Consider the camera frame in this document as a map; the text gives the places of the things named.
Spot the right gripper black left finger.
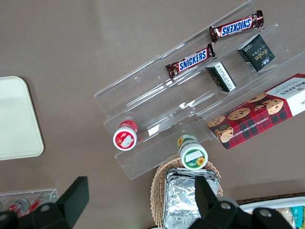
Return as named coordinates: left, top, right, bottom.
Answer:
left=33, top=177, right=90, bottom=229

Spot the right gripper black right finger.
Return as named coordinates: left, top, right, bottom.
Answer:
left=194, top=176, right=240, bottom=222

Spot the white rectangular snack tray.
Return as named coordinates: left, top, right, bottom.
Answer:
left=238, top=196, right=305, bottom=214

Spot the light oval wicker basket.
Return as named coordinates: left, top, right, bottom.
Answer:
left=150, top=156, right=224, bottom=229

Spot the beige plastic tray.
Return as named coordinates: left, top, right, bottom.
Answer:
left=0, top=75, right=45, bottom=161

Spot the clear acrylic bottle rack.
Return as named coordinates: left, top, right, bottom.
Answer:
left=0, top=188, right=59, bottom=215

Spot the aluminium foil container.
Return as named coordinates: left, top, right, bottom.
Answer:
left=163, top=167, right=220, bottom=229

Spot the red cola bottle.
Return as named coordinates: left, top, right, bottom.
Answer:
left=28, top=198, right=46, bottom=211
left=7, top=198, right=31, bottom=216

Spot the green lid yogurt cup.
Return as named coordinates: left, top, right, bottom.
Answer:
left=176, top=134, right=208, bottom=170

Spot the clear rice cracker bag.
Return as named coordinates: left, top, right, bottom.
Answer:
left=276, top=207, right=295, bottom=226

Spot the red lid yogurt cup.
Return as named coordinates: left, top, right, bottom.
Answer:
left=112, top=120, right=139, bottom=152

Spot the teal snack packet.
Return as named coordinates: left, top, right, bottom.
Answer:
left=290, top=206, right=305, bottom=229

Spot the red tartan cookie box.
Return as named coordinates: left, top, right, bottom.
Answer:
left=206, top=73, right=305, bottom=150

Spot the clear acrylic step stand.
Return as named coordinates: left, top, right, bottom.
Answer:
left=94, top=56, right=213, bottom=181
left=159, top=0, right=305, bottom=144

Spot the dark box white side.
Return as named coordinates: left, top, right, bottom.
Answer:
left=205, top=61, right=237, bottom=93

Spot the brown Snickers bar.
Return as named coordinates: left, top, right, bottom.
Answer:
left=165, top=42, right=216, bottom=79
left=209, top=10, right=265, bottom=43

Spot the dark box gold print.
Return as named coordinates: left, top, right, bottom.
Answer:
left=237, top=33, right=276, bottom=72

